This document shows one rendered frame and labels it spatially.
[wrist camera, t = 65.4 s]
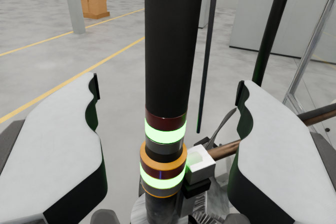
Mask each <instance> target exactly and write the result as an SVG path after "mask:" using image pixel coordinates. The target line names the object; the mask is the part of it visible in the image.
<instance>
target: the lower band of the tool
mask: <svg viewBox="0 0 336 224"><path fill-rule="evenodd" d="M145 145H146V140H145V141H144V142H143V143H142V145H141V147H140V156H141V158H142V160H143V161H144V163H145V164H146V165H148V166H149V167H151V168H153V169H156V170H160V171H169V170H173V169H176V168H178V167H179V166H181V165H182V164H183V163H184V161H185V160H186V158H187V147H186V145H185V144H184V143H183V145H182V147H183V152H182V154H181V156H180V157H179V158H178V159H177V160H175V161H173V162H169V163H160V162H156V161H154V160H152V159H150V158H149V157H148V156H147V154H146V152H145ZM143 171H144V170H143ZM144 172H145V171H144ZM182 172H183V171H182ZM182 172H181V173H182ZM145 173H146V172H145ZM181 173H180V174H181ZM146 174H147V173H146ZM180 174H179V175H180ZM147 175H148V174H147ZM179 175H178V176H179ZM148 176H150V175H148ZM150 177H151V176H150ZM176 177H177V176H176ZM176 177H174V178H176ZM151 178H154V177H151ZM174 178H170V179H157V178H154V179H156V180H163V181H164V180H171V179H174ZM144 181H145V180H144ZM145 182H146V181H145ZM146 183H147V182H146ZM147 184H148V183H147ZM178 184H179V183H178ZM148 185H149V184H148ZM176 185H177V184H176ZM176 185H175V186H176ZM150 186H151V185H150ZM151 187H153V186H151ZM172 187H174V186H172ZM172 187H169V188H172ZM143 188H144V187H143ZM153 188H156V189H169V188H157V187H153ZM144 190H145V188H144ZM179 190H180V189H179ZM179 190H178V191H179ZM145 191H146V190H145ZM178 191H177V192H178ZM146 192H147V191H146ZM177 192H176V193H177ZM147 193H149V192H147ZM176 193H174V194H176ZM149 194H150V193H149ZM174 194H172V195H169V196H163V197H162V196H155V195H153V194H150V195H152V196H154V197H157V198H167V197H171V196H173V195H174Z"/></svg>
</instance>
